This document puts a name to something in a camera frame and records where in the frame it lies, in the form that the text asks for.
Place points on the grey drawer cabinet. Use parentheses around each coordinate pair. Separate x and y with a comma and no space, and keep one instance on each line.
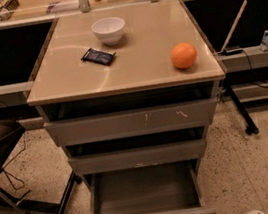
(141,75)

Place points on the grey top drawer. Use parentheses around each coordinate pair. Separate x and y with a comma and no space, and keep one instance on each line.
(131,123)

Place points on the grey drawer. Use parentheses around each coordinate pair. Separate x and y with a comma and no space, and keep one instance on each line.
(160,189)
(131,123)
(139,157)

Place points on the grey middle drawer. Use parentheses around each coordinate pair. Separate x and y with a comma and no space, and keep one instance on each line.
(139,157)

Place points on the grey bottom drawer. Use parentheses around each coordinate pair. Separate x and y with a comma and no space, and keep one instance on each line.
(160,189)

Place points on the blue snack packet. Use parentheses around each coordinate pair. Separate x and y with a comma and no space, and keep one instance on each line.
(98,57)

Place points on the orange fruit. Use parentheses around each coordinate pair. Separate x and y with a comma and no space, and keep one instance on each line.
(183,55)

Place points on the white bowl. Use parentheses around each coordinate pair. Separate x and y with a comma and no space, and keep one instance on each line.
(109,30)

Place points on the black power adapter right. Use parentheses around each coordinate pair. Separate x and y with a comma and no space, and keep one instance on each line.
(232,51)

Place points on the white pole stand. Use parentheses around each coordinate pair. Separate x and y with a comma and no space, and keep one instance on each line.
(251,128)

